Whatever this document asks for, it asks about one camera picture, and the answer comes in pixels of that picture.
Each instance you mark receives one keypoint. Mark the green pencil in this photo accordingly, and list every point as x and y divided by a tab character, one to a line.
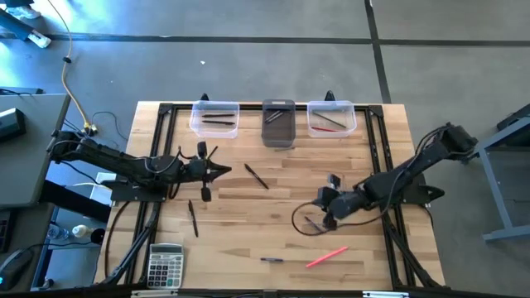
329	119

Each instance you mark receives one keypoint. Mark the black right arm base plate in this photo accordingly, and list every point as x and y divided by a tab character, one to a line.
432	193

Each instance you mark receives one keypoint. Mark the clear water bottle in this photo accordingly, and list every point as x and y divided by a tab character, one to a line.
58	233

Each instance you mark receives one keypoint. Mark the black stand leg white foot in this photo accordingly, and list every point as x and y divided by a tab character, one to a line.
39	39

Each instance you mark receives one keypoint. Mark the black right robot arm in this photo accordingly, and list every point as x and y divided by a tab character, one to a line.
414	165

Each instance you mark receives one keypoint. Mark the black round cup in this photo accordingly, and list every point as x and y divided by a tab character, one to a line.
98	236

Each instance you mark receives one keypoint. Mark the black aluminium table frame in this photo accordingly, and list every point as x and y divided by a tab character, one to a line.
165	109

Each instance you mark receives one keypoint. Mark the black frame foot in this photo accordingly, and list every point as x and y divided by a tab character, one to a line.
205	98
329	97

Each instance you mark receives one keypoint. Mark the silver desk calculator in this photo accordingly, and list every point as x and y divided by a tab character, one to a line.
165	269

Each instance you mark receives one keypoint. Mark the grey translucent plastic bin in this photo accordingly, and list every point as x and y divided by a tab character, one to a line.
278	134

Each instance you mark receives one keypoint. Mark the silver metal bracket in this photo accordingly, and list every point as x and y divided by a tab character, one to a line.
153	294
385	294

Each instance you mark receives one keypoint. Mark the black desk beam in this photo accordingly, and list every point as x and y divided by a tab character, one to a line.
70	200

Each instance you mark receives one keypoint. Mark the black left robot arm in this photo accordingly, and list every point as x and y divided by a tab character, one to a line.
124	165

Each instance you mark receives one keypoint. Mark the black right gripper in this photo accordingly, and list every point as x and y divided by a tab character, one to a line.
345	205

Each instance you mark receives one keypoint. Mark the dark thin pencil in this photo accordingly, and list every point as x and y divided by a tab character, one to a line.
213	152

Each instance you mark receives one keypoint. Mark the black keyboard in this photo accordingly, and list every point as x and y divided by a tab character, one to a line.
4	232

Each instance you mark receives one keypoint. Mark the coral pink pencil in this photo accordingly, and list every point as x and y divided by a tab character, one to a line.
327	257

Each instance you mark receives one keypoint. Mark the grey side desk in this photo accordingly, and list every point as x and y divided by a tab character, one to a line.
33	165

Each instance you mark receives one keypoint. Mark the small grey pen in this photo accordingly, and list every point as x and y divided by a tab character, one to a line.
311	222

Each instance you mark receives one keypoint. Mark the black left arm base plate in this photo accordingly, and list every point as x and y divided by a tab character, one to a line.
124	193

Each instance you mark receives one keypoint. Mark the light grey crayon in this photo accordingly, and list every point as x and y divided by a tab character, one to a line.
276	118

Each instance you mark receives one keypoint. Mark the grey metal desk frame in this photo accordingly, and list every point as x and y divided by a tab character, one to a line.
509	234

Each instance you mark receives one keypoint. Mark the red Madisi coloured pencil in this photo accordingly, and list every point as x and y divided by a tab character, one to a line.
323	129

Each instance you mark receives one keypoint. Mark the blue Madisi crayon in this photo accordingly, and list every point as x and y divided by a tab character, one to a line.
272	260

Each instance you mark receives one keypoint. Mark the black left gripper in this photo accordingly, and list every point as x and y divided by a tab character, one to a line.
194	170

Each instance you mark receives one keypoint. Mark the clear plastic bin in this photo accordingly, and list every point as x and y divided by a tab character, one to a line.
213	131
339	109

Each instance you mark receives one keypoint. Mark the white bottle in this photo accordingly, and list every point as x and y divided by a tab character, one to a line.
80	231

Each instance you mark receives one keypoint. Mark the black box device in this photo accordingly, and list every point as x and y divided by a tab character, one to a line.
10	124

